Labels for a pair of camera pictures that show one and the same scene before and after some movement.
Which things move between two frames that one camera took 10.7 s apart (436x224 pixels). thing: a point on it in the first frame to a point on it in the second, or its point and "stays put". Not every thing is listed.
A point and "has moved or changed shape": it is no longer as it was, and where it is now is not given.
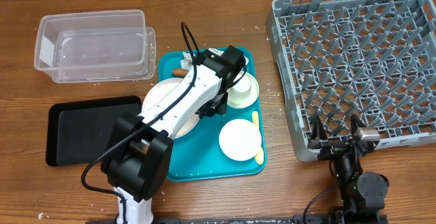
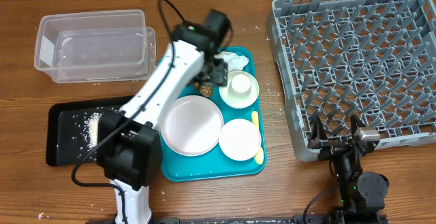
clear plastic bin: (112, 45) stays put
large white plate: (157, 91) has moved or changed shape
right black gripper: (331, 146) stays put
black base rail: (299, 219) stays put
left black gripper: (221, 109) to (219, 75)
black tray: (78, 132) stays put
